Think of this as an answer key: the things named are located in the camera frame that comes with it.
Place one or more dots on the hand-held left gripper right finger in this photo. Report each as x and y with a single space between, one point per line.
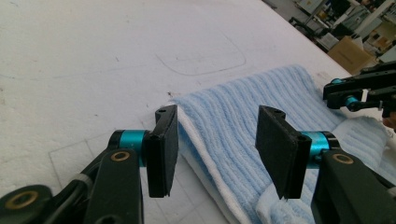
280 155

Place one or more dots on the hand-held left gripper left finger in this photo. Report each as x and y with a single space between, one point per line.
162 155

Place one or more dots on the light blue striped towel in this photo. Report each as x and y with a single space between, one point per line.
236 124

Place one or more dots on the brown cardboard box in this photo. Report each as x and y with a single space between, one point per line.
350 54

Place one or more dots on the white foam mat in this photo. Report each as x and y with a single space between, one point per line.
93 62

